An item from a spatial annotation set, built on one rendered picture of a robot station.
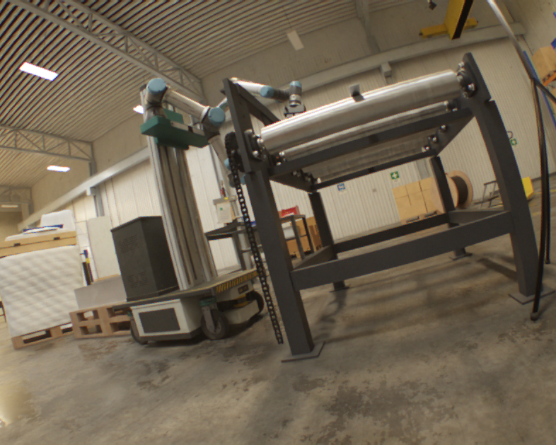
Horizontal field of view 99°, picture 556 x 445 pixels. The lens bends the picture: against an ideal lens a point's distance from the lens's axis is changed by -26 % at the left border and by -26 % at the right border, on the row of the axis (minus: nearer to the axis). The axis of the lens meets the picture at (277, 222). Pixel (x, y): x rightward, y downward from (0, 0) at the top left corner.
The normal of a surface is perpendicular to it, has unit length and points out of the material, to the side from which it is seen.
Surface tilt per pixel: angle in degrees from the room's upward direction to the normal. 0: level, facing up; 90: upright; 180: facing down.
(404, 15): 90
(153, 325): 90
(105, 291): 90
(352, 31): 90
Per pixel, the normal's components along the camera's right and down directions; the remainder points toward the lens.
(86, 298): -0.29, 0.02
